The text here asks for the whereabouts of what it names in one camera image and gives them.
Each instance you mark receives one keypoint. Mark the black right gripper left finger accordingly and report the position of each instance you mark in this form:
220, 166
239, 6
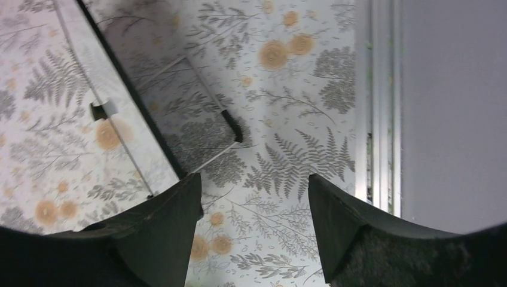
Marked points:
146, 245

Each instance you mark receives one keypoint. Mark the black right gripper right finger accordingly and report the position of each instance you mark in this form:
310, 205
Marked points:
361, 245

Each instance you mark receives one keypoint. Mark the white whiteboard black frame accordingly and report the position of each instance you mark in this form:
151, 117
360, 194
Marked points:
78, 145

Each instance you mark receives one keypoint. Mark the floral table mat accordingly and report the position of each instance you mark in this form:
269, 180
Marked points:
264, 90

